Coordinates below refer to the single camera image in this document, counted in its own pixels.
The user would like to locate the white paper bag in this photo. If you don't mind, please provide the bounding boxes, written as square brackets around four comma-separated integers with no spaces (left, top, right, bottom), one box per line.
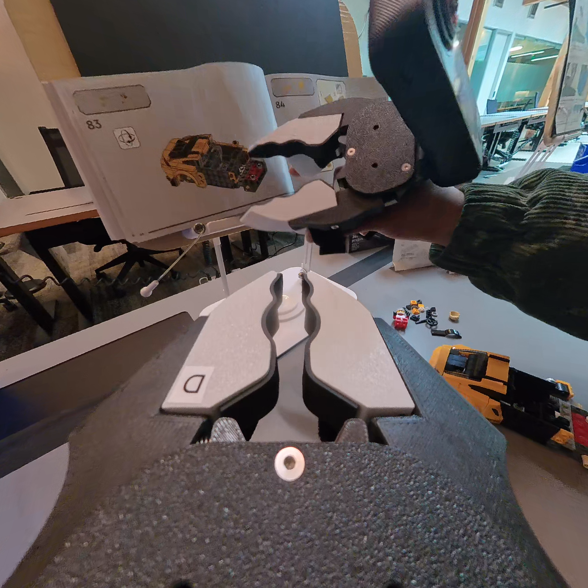
[392,239,435,272]

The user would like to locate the wooden top desk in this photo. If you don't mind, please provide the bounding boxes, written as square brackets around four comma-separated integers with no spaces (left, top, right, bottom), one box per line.
[0,188,113,331]

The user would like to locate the display board on stand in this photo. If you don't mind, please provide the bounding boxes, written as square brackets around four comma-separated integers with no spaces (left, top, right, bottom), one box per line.
[544,0,588,139]

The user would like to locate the pile of small lego parts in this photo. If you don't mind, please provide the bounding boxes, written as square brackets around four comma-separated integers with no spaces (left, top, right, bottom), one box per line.
[404,299,440,330]

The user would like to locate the person's right hand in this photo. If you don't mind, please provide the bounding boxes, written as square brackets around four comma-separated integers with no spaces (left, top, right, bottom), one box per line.
[367,178,466,248]

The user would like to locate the lego instruction booklet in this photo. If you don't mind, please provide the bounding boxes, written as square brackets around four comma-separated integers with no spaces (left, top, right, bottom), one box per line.
[43,62,392,245]

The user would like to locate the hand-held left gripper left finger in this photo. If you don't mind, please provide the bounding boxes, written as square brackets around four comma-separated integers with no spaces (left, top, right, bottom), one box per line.
[161,272,282,421]

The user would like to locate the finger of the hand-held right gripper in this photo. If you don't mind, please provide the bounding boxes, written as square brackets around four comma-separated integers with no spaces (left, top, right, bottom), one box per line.
[248,112,345,168]
[240,179,341,231]

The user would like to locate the black office chair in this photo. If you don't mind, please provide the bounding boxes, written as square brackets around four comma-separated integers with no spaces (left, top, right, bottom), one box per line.
[94,241,185,288]

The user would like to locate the yellow lego car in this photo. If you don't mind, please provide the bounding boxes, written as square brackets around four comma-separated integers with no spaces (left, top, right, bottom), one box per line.
[429,345,588,469]

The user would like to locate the person's right forearm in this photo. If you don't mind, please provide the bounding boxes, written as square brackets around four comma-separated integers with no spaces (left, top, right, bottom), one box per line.
[429,168,588,341]

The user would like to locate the long white office desk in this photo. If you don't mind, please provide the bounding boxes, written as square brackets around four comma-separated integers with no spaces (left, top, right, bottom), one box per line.
[478,108,552,172]

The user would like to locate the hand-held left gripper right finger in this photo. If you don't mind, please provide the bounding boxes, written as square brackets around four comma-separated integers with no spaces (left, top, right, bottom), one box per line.
[301,271,416,419]

